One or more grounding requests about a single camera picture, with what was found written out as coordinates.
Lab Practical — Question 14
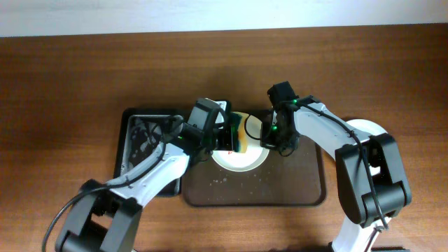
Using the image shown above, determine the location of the yellow green sponge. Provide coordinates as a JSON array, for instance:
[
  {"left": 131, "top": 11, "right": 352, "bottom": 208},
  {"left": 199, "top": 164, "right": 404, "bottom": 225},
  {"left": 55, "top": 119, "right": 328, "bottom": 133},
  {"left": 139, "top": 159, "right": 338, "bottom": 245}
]
[{"left": 230, "top": 113, "right": 248, "bottom": 153}]

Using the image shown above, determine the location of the cream plate with red stain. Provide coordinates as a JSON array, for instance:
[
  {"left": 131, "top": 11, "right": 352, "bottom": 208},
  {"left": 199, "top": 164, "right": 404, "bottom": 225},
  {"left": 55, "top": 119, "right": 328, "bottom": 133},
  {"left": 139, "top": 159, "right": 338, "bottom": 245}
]
[{"left": 211, "top": 112, "right": 270, "bottom": 172}]

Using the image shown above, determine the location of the white plate with red stain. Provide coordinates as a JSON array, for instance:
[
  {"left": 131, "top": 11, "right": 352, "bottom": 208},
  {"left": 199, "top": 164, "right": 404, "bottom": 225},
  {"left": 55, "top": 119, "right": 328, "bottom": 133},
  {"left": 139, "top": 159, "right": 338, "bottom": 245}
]
[{"left": 346, "top": 119, "right": 387, "bottom": 143}]

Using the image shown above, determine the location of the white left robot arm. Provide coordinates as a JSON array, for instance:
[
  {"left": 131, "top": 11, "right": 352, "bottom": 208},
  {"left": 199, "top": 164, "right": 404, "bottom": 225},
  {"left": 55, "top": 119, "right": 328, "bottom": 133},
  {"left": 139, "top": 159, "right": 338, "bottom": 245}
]
[{"left": 55, "top": 98, "right": 237, "bottom": 251}]

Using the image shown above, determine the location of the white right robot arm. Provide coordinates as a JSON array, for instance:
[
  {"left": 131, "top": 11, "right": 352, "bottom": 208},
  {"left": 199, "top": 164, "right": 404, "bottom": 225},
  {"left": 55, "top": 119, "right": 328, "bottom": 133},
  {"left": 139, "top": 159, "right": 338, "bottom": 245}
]
[{"left": 260, "top": 82, "right": 412, "bottom": 251}]

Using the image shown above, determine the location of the brown plastic serving tray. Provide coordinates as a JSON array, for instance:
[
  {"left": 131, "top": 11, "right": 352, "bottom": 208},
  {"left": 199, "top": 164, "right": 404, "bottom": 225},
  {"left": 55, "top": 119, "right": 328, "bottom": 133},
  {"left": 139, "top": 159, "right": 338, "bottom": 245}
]
[{"left": 181, "top": 108, "right": 328, "bottom": 208}]

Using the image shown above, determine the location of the black wash basin with water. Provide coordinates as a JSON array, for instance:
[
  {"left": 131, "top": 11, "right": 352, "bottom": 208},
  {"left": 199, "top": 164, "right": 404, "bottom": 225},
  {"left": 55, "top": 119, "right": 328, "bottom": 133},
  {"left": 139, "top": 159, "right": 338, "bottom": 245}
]
[{"left": 107, "top": 113, "right": 190, "bottom": 204}]

